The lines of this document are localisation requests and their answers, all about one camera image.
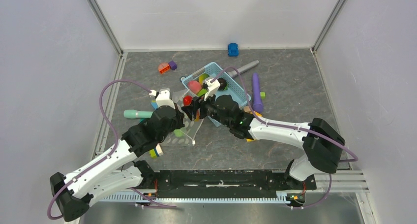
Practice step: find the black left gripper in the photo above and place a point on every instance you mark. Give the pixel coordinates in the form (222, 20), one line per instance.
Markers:
(179, 117)

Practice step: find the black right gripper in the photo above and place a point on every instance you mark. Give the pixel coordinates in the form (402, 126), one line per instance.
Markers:
(197, 103)

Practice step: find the orange red toy fruit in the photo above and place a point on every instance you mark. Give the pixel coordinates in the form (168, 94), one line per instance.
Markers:
(187, 100)

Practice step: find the green toy pea pod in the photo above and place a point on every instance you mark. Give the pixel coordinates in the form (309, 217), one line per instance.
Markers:
(202, 92)

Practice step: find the green toy cucumber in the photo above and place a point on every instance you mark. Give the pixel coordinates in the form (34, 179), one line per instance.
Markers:
(178, 133)

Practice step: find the clear polka dot zip bag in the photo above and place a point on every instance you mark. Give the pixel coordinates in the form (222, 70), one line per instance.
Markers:
(190, 128)

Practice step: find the dark toy mangosteen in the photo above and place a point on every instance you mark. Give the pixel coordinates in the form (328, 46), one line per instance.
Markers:
(223, 84)

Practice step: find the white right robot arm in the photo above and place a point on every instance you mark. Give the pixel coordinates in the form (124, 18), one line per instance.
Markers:
(321, 144)

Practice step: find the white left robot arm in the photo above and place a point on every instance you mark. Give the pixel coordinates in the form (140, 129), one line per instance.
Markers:
(116, 169)

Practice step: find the multicolour brick stack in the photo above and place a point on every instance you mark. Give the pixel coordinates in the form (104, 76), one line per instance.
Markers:
(154, 104)

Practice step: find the pink toy peach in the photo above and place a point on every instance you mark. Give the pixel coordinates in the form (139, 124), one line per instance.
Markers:
(194, 86)

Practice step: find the green orange toy mango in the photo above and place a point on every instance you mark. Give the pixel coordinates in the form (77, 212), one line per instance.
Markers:
(203, 77)

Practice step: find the green white brick block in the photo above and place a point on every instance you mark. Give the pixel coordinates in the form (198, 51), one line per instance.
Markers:
(156, 152)

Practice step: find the mint green toy microphone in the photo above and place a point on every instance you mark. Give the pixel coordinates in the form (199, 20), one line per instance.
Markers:
(134, 114)

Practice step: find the purple toy brick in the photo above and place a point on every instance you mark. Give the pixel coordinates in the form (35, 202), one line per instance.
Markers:
(173, 65)

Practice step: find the orange toy brick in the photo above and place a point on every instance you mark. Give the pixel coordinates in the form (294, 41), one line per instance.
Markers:
(163, 67)

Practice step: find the wooden cube upper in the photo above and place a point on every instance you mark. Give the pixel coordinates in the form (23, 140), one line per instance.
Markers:
(246, 109)

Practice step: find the purple toy microphone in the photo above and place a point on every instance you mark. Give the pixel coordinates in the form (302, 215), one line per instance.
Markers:
(257, 103)

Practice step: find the blue toy brick car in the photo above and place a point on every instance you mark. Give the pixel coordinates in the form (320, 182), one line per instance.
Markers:
(233, 50)

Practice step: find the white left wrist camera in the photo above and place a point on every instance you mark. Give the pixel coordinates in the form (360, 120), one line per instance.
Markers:
(162, 97)

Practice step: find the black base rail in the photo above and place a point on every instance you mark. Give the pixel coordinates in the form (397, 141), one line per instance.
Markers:
(222, 183)

